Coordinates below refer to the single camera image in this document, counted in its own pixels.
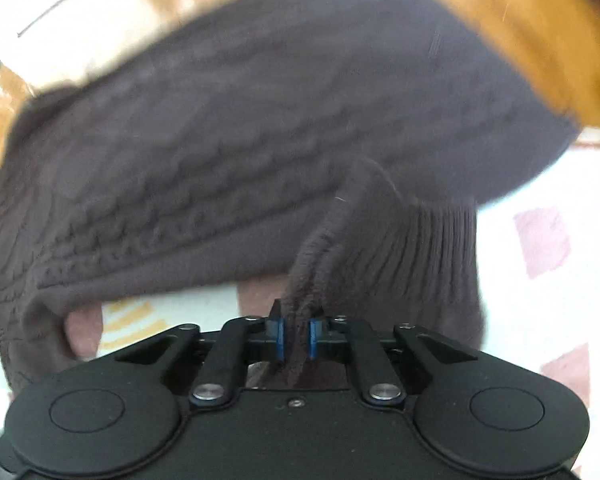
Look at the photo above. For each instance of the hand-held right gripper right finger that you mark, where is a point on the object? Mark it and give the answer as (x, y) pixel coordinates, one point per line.
(313, 340)

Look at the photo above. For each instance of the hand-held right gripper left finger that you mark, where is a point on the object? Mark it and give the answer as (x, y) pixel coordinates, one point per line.
(278, 340)

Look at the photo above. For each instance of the dark brown knit sweater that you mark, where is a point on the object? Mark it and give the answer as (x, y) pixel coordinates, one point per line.
(230, 160)

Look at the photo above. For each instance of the checkered mat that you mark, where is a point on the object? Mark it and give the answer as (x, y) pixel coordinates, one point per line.
(530, 320)

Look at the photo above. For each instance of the white cabinet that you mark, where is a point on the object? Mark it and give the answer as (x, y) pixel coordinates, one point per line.
(55, 25)

